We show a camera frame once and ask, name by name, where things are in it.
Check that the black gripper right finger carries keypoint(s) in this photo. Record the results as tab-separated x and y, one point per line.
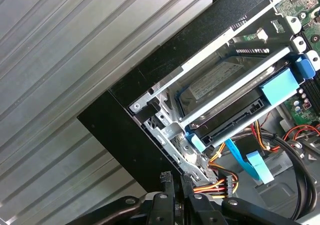
202	210

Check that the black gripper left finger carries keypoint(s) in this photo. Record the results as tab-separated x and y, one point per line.
160	210

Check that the hard disk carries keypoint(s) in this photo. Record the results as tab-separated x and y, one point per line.
225	77

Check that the green motherboard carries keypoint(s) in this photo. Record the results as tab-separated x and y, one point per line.
310	115

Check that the black PC case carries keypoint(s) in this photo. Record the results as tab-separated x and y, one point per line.
140	67

